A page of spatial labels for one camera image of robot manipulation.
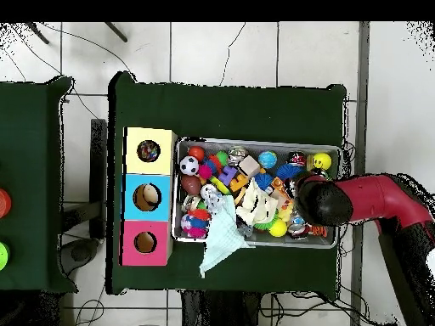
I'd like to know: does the brown toy football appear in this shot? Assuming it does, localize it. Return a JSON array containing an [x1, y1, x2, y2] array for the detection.
[[180, 174, 202, 197]]

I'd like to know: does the yellow smiley ball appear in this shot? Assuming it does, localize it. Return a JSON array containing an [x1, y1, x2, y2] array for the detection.
[[311, 151, 333, 171]]

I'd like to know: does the black and white soccer ball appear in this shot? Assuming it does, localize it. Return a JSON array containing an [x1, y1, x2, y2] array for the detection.
[[178, 155, 201, 177]]

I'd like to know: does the wooden box with three holes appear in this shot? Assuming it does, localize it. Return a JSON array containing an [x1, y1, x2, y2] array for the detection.
[[120, 126, 178, 267]]

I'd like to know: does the orange toy brick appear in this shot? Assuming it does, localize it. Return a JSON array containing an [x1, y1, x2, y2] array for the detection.
[[270, 177, 295, 212]]

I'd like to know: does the mint green cloth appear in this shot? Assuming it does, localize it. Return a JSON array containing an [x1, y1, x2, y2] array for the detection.
[[199, 194, 256, 279]]

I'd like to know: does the clear plastic bottle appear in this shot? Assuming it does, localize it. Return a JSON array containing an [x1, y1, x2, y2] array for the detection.
[[200, 183, 225, 215]]

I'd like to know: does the thin black floor cable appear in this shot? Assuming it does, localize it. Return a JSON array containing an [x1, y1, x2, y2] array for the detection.
[[218, 22, 246, 87]]

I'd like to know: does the cream knitted cloth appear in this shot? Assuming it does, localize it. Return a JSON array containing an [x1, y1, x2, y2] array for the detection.
[[235, 177, 279, 227]]

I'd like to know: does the black tripod leg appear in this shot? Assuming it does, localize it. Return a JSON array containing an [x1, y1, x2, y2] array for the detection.
[[25, 22, 51, 45], [104, 22, 129, 43]]

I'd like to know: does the dark green tablecloth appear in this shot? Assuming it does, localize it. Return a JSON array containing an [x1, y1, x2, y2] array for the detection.
[[0, 75, 79, 294], [106, 70, 347, 295]]

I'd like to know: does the shallow mesh bin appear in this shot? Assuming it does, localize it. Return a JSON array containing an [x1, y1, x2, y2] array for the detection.
[[171, 136, 342, 250]]

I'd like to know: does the black upright bar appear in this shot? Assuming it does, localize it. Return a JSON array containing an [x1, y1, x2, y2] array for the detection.
[[89, 118, 109, 240]]

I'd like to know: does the blue spiky ball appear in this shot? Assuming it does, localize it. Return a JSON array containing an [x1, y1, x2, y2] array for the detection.
[[274, 163, 307, 181]]

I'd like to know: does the plain wooden block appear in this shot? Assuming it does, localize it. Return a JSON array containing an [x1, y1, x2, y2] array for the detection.
[[237, 155, 262, 178]]

